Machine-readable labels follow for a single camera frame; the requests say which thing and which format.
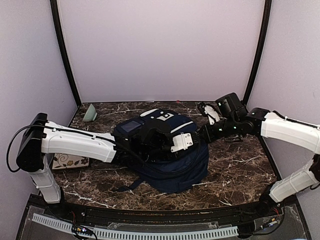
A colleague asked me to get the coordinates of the green ceramic bowl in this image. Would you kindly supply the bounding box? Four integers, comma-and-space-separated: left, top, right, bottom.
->
82, 103, 98, 123

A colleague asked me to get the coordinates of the navy blue student backpack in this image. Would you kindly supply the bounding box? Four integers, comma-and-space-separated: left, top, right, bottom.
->
112, 108, 209, 193

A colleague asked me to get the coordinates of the grey slotted cable duct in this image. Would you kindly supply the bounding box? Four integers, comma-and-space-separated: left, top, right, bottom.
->
31, 213, 239, 240

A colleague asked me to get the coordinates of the floral pattern notebook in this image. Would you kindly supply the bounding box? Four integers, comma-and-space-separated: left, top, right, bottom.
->
51, 153, 90, 171

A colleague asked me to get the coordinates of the left black frame post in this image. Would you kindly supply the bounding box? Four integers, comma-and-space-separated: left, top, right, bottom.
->
49, 0, 82, 108

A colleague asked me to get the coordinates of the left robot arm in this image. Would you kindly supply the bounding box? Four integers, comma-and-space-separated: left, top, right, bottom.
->
5, 112, 175, 218

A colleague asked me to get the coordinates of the right black frame post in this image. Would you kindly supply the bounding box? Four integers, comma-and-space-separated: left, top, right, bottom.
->
242, 0, 273, 106

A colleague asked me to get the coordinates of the black frame post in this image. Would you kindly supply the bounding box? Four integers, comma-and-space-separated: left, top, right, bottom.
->
242, 0, 273, 106
49, 0, 82, 108

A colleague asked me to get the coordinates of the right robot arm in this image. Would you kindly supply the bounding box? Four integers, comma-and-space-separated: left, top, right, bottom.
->
197, 92, 320, 217

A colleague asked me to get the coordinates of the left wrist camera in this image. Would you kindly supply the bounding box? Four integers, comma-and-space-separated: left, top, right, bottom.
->
170, 133, 196, 153

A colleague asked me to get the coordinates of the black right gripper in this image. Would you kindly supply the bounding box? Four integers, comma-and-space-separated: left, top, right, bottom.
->
197, 116, 240, 144

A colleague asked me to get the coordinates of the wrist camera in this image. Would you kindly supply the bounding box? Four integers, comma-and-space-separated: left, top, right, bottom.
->
197, 102, 221, 125
170, 133, 196, 153

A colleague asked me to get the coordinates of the black curved front rail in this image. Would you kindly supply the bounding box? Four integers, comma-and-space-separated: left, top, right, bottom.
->
24, 192, 301, 227

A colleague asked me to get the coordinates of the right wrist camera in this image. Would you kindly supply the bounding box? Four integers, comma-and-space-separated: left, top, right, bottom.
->
197, 102, 221, 125

